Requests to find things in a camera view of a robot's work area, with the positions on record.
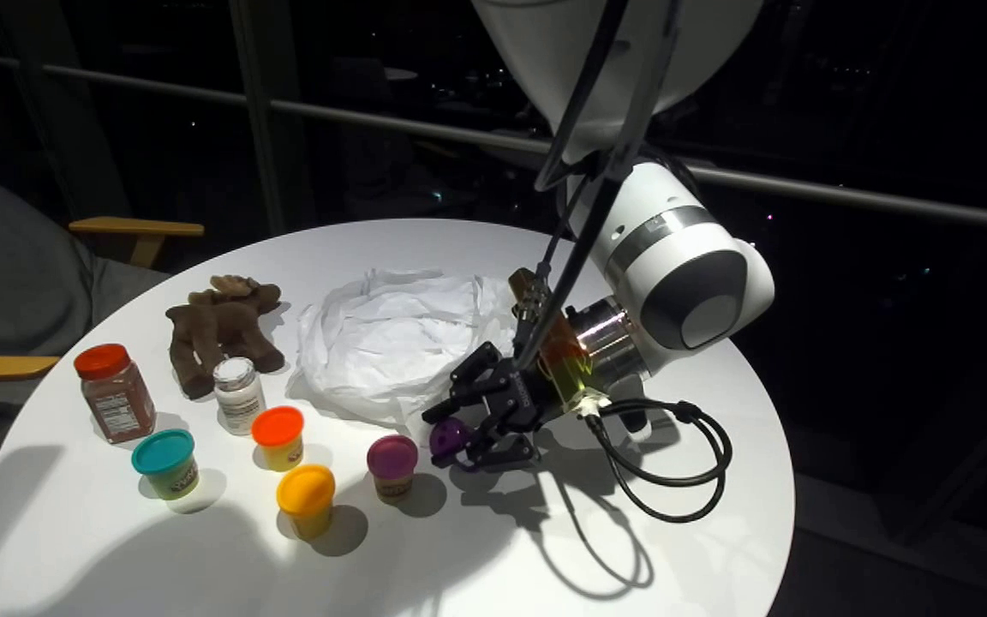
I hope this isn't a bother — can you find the glossy wrist camera box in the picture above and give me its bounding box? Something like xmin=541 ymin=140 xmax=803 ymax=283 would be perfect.
xmin=505 ymin=267 xmax=609 ymax=417

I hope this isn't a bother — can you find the dark window post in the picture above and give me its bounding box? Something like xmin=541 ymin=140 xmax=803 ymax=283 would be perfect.
xmin=228 ymin=0 xmax=316 ymax=234

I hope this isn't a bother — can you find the spice jar with red lid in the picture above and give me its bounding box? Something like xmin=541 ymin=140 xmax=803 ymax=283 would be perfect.
xmin=70 ymin=339 xmax=160 ymax=448

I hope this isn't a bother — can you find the brown plush moose toy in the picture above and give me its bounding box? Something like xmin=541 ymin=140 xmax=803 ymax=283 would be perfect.
xmin=160 ymin=269 xmax=290 ymax=400

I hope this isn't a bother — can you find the translucent white plastic bag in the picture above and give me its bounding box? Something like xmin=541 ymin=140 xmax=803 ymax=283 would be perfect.
xmin=289 ymin=267 xmax=521 ymax=433

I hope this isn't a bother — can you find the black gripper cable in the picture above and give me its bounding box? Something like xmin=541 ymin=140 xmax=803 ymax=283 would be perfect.
xmin=584 ymin=395 xmax=736 ymax=529

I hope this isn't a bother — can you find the grey upholstered armchair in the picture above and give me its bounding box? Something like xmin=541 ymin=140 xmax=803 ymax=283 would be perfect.
xmin=0 ymin=132 xmax=171 ymax=380

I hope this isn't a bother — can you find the dough tub with yellow lid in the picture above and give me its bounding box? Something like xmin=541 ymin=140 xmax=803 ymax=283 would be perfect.
xmin=273 ymin=461 xmax=340 ymax=541

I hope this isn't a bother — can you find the dough tub with orange lid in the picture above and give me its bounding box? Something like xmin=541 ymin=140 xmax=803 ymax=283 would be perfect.
xmin=248 ymin=400 xmax=311 ymax=477

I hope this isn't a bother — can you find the grey horizontal window railing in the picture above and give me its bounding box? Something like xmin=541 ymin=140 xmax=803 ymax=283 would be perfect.
xmin=0 ymin=45 xmax=987 ymax=238

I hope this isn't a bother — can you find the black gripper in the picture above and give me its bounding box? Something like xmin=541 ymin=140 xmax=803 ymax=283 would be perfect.
xmin=417 ymin=339 xmax=575 ymax=473

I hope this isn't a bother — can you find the dough tub with pink lid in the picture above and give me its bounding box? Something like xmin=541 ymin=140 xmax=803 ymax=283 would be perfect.
xmin=362 ymin=433 xmax=421 ymax=499

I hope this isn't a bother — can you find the purple dough tub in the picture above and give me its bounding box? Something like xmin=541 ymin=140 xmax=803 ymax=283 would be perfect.
xmin=426 ymin=414 xmax=477 ymax=470

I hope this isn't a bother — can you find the dough tub with teal lid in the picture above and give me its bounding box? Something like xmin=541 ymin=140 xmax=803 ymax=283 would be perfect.
xmin=128 ymin=424 xmax=203 ymax=507

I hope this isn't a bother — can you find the small bottle with white cap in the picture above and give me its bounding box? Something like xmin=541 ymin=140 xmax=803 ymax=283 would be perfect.
xmin=208 ymin=353 xmax=266 ymax=421

